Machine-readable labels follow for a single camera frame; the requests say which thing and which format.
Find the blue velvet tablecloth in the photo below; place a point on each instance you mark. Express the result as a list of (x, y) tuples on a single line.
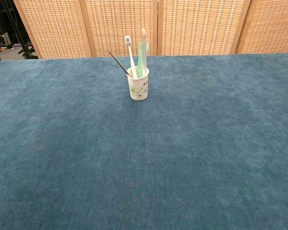
[(144, 148)]

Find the black tripod stand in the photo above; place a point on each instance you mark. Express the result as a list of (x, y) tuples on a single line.
[(16, 31)]

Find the light green toothbrush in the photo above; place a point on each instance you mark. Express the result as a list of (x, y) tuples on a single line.
[(140, 60)]

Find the woven rattan folding screen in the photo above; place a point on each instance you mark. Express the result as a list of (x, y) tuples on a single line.
[(182, 26)]

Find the white toothbrush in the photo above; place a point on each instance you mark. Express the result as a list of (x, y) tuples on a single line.
[(132, 60)]

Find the white floral paper cup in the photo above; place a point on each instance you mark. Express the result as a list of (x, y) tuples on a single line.
[(138, 88)]

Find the black pen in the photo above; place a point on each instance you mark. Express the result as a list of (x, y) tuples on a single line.
[(118, 63)]

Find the translucent white plastic stick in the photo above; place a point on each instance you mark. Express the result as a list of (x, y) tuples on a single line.
[(143, 50)]

